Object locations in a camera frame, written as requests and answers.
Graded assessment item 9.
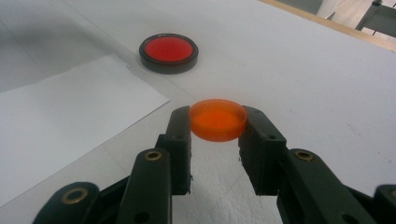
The round red ink pad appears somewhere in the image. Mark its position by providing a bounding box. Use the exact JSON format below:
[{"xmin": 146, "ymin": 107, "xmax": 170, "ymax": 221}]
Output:
[{"xmin": 138, "ymin": 33, "xmax": 200, "ymax": 76}]

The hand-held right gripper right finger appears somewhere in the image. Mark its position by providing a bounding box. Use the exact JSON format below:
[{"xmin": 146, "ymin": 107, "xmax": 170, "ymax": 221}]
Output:
[{"xmin": 237, "ymin": 105, "xmax": 378, "ymax": 224}]

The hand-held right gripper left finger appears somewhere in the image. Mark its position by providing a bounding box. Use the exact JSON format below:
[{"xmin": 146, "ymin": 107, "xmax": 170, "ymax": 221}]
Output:
[{"xmin": 115, "ymin": 105, "xmax": 192, "ymax": 224}]

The black metal stand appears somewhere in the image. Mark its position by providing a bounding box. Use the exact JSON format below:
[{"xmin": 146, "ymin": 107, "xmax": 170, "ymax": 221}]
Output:
[{"xmin": 354, "ymin": 0, "xmax": 396, "ymax": 39}]

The white paper sheet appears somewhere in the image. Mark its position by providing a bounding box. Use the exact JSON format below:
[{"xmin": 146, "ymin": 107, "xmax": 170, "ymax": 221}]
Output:
[{"xmin": 0, "ymin": 53, "xmax": 171, "ymax": 208}]

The orange stamp cap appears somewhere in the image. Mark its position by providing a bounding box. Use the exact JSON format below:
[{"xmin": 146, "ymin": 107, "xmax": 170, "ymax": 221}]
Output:
[{"xmin": 189, "ymin": 98, "xmax": 249, "ymax": 143}]

